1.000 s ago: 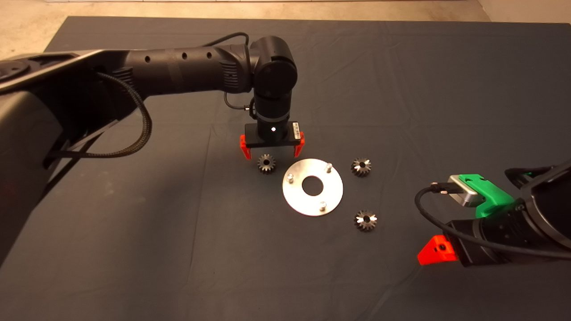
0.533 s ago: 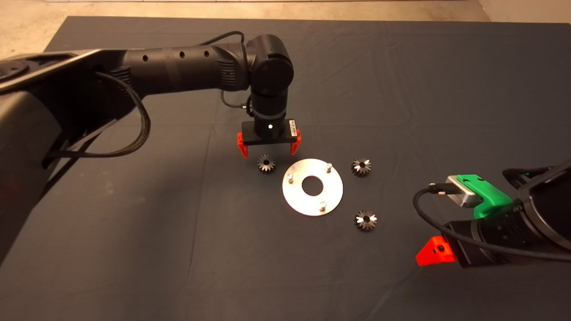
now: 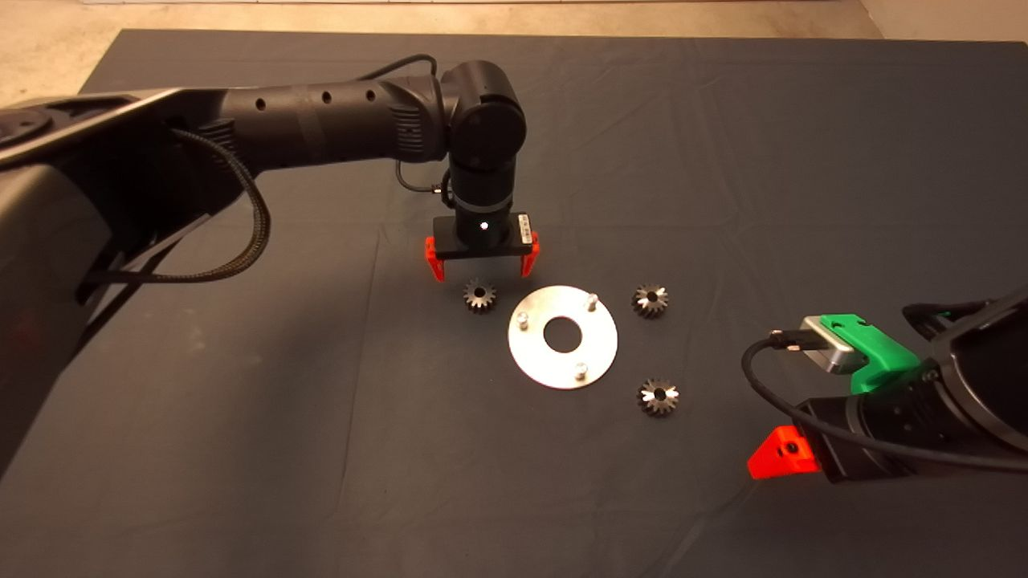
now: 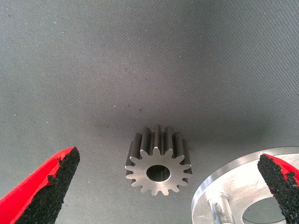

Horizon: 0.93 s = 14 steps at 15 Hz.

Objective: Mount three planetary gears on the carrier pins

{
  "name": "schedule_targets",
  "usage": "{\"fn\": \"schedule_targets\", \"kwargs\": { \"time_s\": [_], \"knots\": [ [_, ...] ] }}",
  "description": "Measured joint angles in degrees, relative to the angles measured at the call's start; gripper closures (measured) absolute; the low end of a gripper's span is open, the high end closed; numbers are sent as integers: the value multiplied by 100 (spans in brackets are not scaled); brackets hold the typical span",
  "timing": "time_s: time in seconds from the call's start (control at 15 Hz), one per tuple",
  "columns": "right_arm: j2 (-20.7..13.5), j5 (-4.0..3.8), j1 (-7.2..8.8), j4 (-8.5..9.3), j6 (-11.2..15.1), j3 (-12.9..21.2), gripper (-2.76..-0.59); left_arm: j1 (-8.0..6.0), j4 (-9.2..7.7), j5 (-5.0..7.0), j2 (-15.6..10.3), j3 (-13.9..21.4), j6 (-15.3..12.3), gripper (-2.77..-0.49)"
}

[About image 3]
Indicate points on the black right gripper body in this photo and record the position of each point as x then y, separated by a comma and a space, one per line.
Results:
883, 433

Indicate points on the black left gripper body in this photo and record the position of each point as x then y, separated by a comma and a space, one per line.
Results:
482, 237

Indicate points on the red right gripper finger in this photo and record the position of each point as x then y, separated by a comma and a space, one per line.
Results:
783, 456

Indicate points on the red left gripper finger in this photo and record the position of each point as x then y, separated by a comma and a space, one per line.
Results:
434, 261
532, 258

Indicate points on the small steel planetary gear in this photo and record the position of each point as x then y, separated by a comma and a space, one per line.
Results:
649, 402
480, 307
642, 306

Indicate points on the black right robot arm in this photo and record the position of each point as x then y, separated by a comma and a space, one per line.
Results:
988, 369

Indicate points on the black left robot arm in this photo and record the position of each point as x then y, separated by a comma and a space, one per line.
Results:
321, 120

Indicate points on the round metal carrier plate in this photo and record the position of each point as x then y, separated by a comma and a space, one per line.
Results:
530, 361

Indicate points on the dark grey table cloth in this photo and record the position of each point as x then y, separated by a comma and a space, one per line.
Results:
642, 160

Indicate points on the green right camera mount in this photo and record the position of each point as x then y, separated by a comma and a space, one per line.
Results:
883, 349

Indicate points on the silver right camera box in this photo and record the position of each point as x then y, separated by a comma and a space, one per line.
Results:
831, 349

